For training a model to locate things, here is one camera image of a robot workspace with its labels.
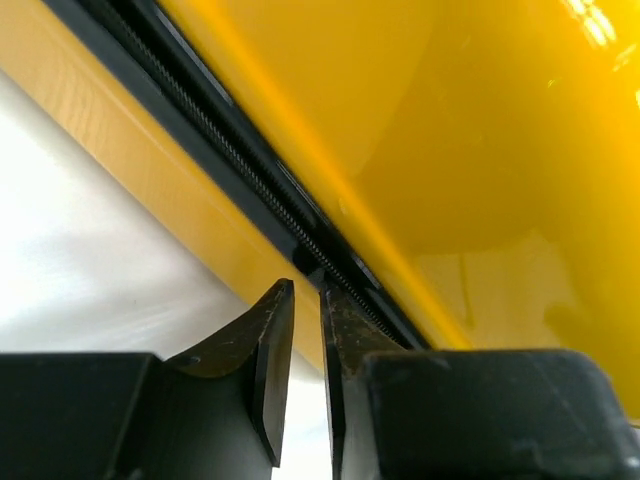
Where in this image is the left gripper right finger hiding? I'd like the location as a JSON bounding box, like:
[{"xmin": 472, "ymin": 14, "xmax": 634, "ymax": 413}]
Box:
[{"xmin": 318, "ymin": 274, "xmax": 639, "ymax": 479}]

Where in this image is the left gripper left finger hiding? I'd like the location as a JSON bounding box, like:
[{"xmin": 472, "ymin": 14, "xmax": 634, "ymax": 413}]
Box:
[{"xmin": 1, "ymin": 279, "xmax": 294, "ymax": 479}]

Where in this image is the yellow hard-shell suitcase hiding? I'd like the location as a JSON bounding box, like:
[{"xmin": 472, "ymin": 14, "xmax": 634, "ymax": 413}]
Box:
[{"xmin": 1, "ymin": 1, "xmax": 639, "ymax": 416}]

